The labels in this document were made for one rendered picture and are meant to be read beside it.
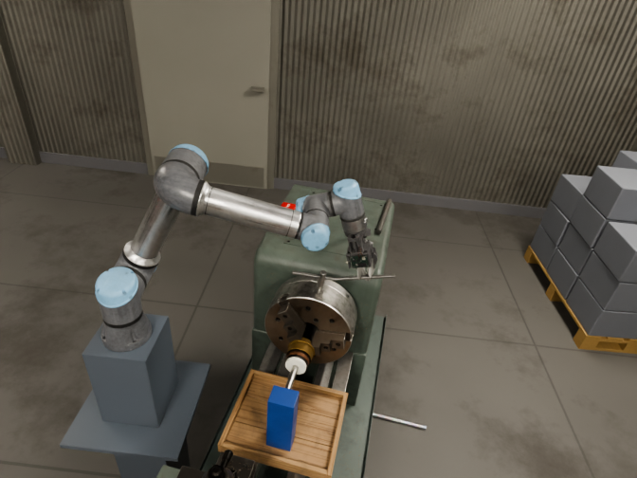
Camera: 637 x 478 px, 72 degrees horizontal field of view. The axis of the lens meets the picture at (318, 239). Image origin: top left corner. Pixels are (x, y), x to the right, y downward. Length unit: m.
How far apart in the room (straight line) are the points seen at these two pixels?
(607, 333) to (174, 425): 2.87
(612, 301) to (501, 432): 1.17
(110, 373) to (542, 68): 4.05
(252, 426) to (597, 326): 2.60
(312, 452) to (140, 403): 0.59
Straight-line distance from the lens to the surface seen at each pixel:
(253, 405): 1.61
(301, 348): 1.45
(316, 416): 1.59
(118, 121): 4.95
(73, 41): 4.90
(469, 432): 2.83
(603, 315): 3.50
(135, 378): 1.57
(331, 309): 1.46
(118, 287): 1.41
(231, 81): 4.35
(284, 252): 1.61
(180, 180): 1.16
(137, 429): 1.78
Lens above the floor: 2.21
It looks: 34 degrees down
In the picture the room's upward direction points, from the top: 6 degrees clockwise
